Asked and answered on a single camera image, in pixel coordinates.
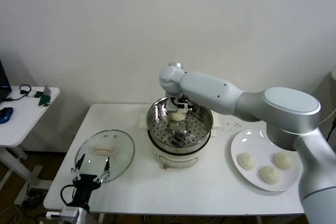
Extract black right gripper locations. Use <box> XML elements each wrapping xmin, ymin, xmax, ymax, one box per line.
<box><xmin>169</xmin><ymin>94</ymin><xmax>197</xmax><ymax>121</ymax></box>

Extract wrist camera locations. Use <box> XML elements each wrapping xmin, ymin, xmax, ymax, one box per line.
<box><xmin>167</xmin><ymin>97</ymin><xmax>178</xmax><ymax>112</ymax></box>
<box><xmin>46</xmin><ymin>207</ymin><xmax>80</xmax><ymax>221</ymax></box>

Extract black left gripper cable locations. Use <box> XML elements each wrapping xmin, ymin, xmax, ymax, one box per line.
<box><xmin>60</xmin><ymin>184</ymin><xmax>77</xmax><ymax>207</ymax></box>

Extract white side table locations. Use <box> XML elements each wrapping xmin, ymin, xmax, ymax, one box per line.
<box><xmin>0</xmin><ymin>86</ymin><xmax>60</xmax><ymax>206</ymax></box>

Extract glass pot lid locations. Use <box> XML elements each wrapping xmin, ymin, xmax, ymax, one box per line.
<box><xmin>74</xmin><ymin>129</ymin><xmax>135</xmax><ymax>185</ymax></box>

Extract white steamer pot with lid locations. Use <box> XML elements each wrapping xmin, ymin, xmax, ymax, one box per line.
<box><xmin>147</xmin><ymin>126</ymin><xmax>220</xmax><ymax>170</ymax></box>

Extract white hanging cable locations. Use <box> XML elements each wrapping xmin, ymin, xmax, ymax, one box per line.
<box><xmin>319</xmin><ymin>110</ymin><xmax>336</xmax><ymax>125</ymax></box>

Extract white steamed baozi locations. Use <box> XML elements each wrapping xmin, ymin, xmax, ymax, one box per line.
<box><xmin>237</xmin><ymin>152</ymin><xmax>257</xmax><ymax>171</ymax></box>
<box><xmin>272</xmin><ymin>152</ymin><xmax>295</xmax><ymax>170</ymax></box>
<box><xmin>259</xmin><ymin>165</ymin><xmax>281</xmax><ymax>185</ymax></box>
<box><xmin>170</xmin><ymin>111</ymin><xmax>186</xmax><ymax>122</ymax></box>

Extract white round plate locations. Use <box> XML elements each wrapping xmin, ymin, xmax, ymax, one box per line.
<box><xmin>225</xmin><ymin>129</ymin><xmax>300</xmax><ymax>195</ymax></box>

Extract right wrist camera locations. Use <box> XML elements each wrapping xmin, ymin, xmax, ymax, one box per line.
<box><xmin>167</xmin><ymin>97</ymin><xmax>178</xmax><ymax>112</ymax></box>

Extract black hanging cable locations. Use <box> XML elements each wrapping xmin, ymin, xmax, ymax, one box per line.
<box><xmin>326</xmin><ymin>118</ymin><xmax>336</xmax><ymax>142</ymax></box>

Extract stainless steel steamer basket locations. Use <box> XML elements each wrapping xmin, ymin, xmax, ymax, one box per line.
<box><xmin>138</xmin><ymin>95</ymin><xmax>222</xmax><ymax>156</ymax></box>

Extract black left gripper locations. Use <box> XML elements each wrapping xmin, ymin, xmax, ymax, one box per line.
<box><xmin>70</xmin><ymin>153</ymin><xmax>111</xmax><ymax>207</ymax></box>

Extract tangled floor cables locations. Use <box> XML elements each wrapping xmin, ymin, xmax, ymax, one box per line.
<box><xmin>13</xmin><ymin>189</ymin><xmax>47</xmax><ymax>221</ymax></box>

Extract blue computer mouse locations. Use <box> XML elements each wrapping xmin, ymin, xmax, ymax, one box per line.
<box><xmin>0</xmin><ymin>107</ymin><xmax>14</xmax><ymax>124</ymax></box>

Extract thin black looped cable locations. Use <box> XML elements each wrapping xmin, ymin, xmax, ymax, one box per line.
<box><xmin>2</xmin><ymin>84</ymin><xmax>33</xmax><ymax>103</ymax></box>

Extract black laptop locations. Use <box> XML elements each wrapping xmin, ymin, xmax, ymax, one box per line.
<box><xmin>0</xmin><ymin>60</ymin><xmax>13</xmax><ymax>103</ymax></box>

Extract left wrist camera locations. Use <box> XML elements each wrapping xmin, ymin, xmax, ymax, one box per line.
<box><xmin>46</xmin><ymin>207</ymin><xmax>80</xmax><ymax>221</ymax></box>

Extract green circuit board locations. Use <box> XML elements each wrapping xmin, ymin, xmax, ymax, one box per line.
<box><xmin>38</xmin><ymin>95</ymin><xmax>51</xmax><ymax>109</ymax></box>

